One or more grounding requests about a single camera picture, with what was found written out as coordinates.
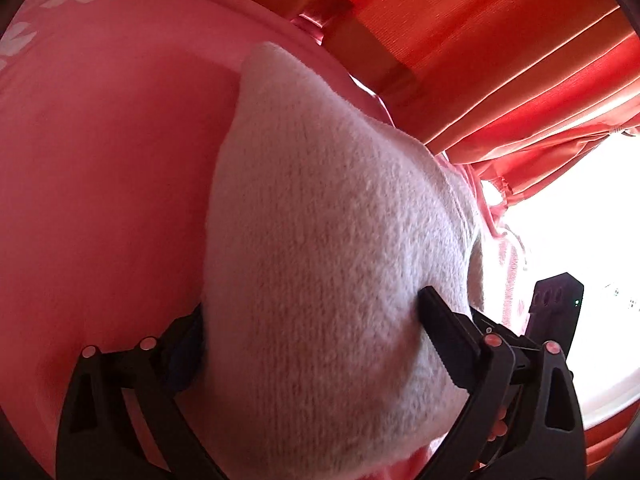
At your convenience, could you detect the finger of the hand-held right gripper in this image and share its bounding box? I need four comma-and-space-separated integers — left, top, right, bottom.
470, 307, 543, 356

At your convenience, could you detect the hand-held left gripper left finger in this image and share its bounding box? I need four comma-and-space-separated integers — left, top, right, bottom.
55, 302, 226, 480

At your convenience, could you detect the person's right hand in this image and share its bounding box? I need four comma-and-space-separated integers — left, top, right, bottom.
487, 404, 510, 443

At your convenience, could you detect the orange curtain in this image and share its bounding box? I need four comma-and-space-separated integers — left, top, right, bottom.
172, 0, 640, 211

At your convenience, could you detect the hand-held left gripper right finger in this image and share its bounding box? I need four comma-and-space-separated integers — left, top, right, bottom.
417, 285, 587, 480

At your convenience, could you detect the pink sweater with black hearts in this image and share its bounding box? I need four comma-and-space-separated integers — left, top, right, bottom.
192, 41, 486, 476

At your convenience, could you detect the pink printed blanket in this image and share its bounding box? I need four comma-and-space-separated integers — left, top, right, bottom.
0, 0, 531, 480

